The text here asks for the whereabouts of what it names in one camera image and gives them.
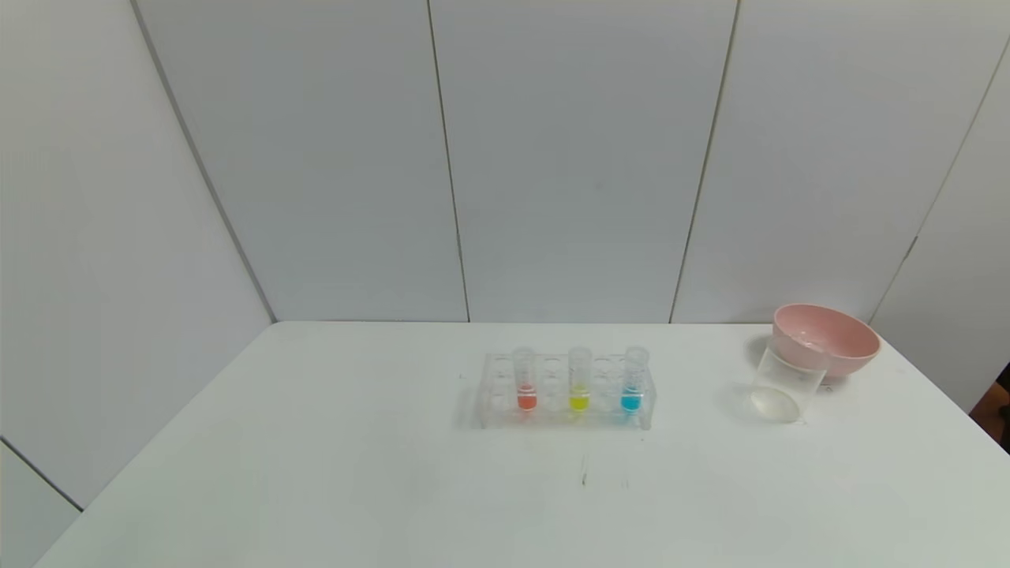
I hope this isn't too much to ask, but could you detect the clear plastic beaker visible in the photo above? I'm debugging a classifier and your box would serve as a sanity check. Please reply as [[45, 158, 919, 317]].
[[750, 341, 829, 425]]

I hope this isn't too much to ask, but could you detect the clear acrylic test tube rack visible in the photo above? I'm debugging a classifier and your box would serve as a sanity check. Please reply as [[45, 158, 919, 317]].
[[477, 351, 657, 432]]

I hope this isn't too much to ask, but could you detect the test tube with yellow pigment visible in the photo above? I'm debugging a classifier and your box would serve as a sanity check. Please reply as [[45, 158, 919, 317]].
[[567, 346, 593, 414]]

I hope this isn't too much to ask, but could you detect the dark brown background object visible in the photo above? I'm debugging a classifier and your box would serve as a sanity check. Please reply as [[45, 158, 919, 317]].
[[969, 361, 1010, 454]]

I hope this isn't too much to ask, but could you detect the test tube with blue pigment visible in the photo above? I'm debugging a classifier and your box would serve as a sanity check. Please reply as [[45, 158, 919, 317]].
[[620, 346, 651, 416]]

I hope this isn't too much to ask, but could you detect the pink bowl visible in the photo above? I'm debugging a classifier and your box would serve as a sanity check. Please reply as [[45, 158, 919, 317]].
[[771, 304, 882, 380]]

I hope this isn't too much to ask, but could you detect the test tube with red pigment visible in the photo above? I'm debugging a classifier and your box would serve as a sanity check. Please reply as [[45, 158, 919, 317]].
[[511, 347, 539, 413]]

